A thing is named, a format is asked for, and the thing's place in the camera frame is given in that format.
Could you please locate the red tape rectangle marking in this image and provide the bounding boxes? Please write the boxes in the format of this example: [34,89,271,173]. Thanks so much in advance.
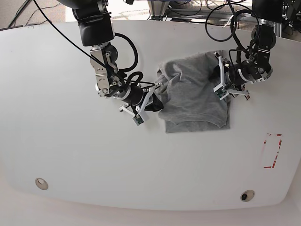
[261,133,283,169]

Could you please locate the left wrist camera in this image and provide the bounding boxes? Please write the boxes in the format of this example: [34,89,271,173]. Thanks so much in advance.
[213,84,229,100]

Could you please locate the grey printed t-shirt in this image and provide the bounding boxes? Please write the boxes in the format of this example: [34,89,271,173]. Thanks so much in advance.
[156,51,230,133]

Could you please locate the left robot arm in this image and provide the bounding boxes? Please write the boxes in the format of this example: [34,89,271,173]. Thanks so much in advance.
[214,0,283,100]

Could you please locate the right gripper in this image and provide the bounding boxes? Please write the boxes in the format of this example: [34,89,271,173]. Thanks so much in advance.
[118,82,164,117]

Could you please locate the dark table grommet hole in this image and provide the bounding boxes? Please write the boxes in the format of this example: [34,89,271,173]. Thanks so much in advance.
[240,190,255,202]

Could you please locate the black cable on floor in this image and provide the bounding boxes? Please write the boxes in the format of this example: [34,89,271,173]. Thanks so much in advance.
[7,0,66,28]

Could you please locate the aluminium frame stand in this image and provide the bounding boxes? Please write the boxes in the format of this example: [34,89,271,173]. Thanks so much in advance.
[147,0,170,21]

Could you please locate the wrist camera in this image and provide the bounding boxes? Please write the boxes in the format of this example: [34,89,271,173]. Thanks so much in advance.
[213,84,229,100]
[132,112,149,126]

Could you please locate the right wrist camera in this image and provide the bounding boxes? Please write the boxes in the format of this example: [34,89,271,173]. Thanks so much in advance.
[132,112,149,126]

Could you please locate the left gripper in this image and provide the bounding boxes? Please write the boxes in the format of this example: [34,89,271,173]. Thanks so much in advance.
[208,52,250,101]

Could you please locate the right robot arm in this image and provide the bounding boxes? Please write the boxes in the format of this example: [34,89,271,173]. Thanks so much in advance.
[61,0,164,115]

